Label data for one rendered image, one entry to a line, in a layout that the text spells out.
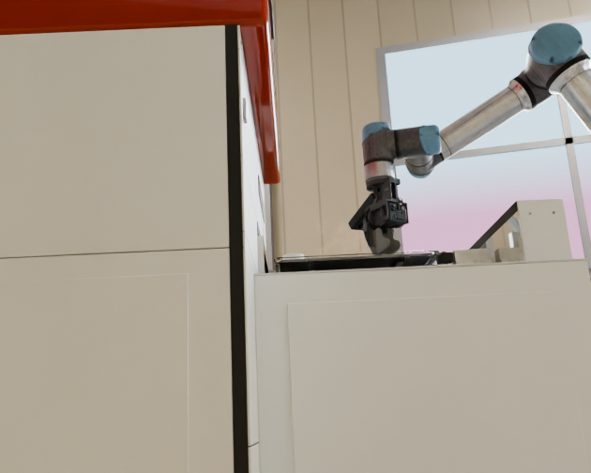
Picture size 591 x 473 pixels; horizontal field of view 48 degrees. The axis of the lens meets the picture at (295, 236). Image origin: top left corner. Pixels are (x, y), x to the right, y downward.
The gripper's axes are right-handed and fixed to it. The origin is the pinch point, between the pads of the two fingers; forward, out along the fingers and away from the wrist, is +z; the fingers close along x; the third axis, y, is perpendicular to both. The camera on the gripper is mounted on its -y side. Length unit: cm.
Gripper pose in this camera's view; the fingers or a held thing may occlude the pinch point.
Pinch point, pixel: (380, 262)
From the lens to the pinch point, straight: 161.8
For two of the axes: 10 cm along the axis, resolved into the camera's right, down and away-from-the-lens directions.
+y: 5.9, -2.4, -7.7
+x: 8.1, 1.3, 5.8
